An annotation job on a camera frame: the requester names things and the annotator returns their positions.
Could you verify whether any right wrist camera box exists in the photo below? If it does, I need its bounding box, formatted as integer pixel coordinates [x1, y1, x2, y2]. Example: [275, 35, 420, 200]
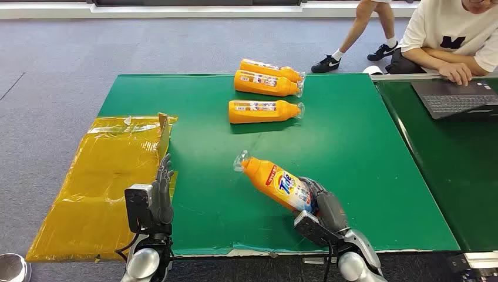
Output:
[294, 210, 332, 249]

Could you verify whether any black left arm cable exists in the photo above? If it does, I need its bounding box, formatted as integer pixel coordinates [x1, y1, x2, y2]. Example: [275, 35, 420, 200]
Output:
[115, 229, 142, 262]

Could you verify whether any yellow taped flat cardboard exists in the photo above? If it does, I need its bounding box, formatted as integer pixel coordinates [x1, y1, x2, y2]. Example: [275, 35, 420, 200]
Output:
[26, 112, 179, 263]

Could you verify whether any person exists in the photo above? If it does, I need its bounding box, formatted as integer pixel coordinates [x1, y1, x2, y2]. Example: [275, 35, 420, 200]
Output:
[311, 0, 400, 74]
[385, 0, 498, 87]

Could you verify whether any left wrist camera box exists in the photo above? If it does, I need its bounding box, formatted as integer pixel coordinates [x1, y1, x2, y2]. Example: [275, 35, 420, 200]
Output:
[124, 183, 154, 234]

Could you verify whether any large green covered table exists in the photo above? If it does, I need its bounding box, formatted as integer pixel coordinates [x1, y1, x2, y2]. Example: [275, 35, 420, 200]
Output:
[97, 73, 462, 258]

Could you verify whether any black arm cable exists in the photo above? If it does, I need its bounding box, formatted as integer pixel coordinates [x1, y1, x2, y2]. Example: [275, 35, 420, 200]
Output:
[115, 229, 142, 262]
[322, 240, 336, 282]

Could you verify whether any round shiny metal dome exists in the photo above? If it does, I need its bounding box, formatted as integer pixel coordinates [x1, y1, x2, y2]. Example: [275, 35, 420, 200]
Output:
[0, 253, 32, 282]

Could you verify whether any metal bracket with black block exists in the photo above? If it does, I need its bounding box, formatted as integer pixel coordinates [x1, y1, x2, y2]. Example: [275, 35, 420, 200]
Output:
[446, 251, 498, 282]

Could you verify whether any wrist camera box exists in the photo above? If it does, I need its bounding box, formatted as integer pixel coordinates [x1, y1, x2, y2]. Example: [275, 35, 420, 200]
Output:
[124, 183, 154, 234]
[294, 210, 332, 249]

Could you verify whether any orange Tide detergent bottle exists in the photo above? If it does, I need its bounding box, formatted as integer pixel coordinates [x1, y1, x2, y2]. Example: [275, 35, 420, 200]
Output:
[233, 150, 318, 215]

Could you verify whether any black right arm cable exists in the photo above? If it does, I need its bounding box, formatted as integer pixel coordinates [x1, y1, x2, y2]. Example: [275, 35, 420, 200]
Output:
[322, 240, 336, 282]

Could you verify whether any dark grey laptop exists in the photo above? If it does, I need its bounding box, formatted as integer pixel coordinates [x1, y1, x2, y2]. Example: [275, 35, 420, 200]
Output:
[411, 78, 498, 120]

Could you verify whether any dark green side table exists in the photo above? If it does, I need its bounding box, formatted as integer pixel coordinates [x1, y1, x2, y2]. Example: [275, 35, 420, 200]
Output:
[371, 73, 498, 254]

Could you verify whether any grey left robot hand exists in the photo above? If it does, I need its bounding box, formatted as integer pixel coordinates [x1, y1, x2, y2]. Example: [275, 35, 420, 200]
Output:
[151, 153, 175, 235]

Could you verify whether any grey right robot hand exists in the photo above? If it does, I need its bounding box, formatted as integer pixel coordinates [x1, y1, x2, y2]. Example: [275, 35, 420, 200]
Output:
[298, 177, 350, 234]

